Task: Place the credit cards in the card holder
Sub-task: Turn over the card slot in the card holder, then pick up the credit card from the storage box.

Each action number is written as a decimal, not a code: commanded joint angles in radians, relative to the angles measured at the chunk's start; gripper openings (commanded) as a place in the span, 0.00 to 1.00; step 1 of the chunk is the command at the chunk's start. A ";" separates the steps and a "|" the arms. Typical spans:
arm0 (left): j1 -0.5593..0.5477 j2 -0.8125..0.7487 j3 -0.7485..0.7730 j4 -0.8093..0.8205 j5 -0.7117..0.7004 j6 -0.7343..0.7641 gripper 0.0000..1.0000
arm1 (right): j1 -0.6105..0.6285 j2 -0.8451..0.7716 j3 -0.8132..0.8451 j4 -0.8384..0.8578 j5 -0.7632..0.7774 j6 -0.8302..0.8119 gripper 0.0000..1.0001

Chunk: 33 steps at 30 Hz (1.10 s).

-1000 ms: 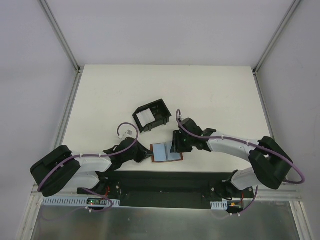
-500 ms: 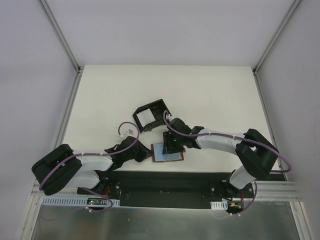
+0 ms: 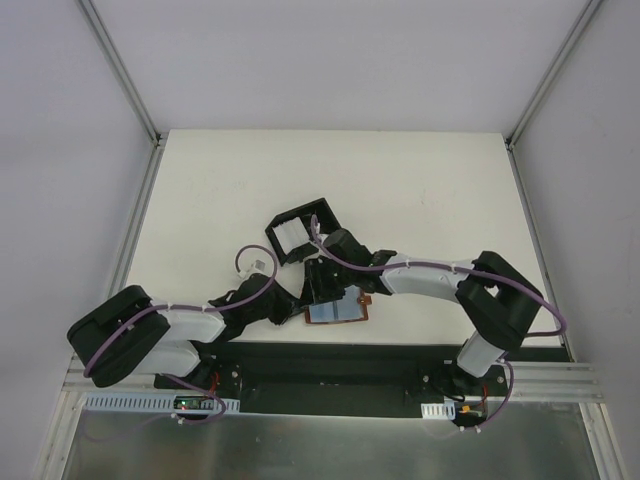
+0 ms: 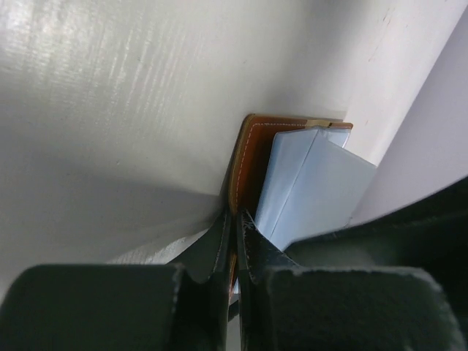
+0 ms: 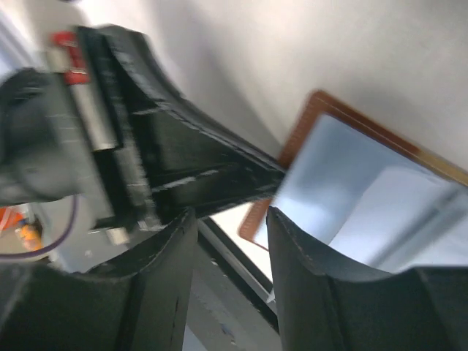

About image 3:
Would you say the brown leather card holder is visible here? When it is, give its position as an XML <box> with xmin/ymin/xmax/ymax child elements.
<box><xmin>305</xmin><ymin>286</ymin><xmax>372</xmax><ymax>325</ymax></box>

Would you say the black plastic card box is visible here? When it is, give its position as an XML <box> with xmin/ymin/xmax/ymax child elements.
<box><xmin>265</xmin><ymin>197</ymin><xmax>341</xmax><ymax>266</ymax></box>

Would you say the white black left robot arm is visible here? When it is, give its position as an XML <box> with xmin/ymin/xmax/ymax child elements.
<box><xmin>67</xmin><ymin>273</ymin><xmax>301</xmax><ymax>389</ymax></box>

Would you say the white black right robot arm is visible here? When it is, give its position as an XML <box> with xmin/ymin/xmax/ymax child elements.
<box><xmin>310</xmin><ymin>226</ymin><xmax>540</xmax><ymax>399</ymax></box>

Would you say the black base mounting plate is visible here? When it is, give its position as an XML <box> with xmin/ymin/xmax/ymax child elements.
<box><xmin>154</xmin><ymin>339</ymin><xmax>506</xmax><ymax>416</ymax></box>

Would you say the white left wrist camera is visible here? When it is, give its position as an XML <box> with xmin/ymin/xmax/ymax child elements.
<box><xmin>237</xmin><ymin>259</ymin><xmax>268</xmax><ymax>280</ymax></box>

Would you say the white left cable duct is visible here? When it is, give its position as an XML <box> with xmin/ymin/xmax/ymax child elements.
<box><xmin>84</xmin><ymin>393</ymin><xmax>240</xmax><ymax>415</ymax></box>

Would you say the white cable duct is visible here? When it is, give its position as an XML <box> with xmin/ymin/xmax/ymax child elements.
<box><xmin>421</xmin><ymin>399</ymin><xmax>489</xmax><ymax>422</ymax></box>
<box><xmin>84</xmin><ymin>393</ymin><xmax>240</xmax><ymax>415</ymax></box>

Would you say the white right cable duct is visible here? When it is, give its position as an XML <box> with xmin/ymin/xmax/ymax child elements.
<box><xmin>421</xmin><ymin>399</ymin><xmax>489</xmax><ymax>422</ymax></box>

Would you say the left rear aluminium post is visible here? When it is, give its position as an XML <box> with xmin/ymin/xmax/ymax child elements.
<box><xmin>75</xmin><ymin>0</ymin><xmax>162</xmax><ymax>147</ymax></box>

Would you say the aluminium post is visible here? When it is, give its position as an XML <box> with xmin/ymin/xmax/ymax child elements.
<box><xmin>75</xmin><ymin>0</ymin><xmax>162</xmax><ymax>147</ymax></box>
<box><xmin>505</xmin><ymin>0</ymin><xmax>606</xmax><ymax>151</ymax></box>

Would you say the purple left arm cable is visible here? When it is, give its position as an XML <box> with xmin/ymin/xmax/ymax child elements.
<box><xmin>82</xmin><ymin>244</ymin><xmax>279</xmax><ymax>426</ymax></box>

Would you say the right rear aluminium post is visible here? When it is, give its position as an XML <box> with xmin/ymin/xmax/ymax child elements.
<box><xmin>505</xmin><ymin>0</ymin><xmax>606</xmax><ymax>151</ymax></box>

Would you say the right aluminium side rail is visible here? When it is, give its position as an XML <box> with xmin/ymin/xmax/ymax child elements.
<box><xmin>505</xmin><ymin>137</ymin><xmax>627</xmax><ymax>479</ymax></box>

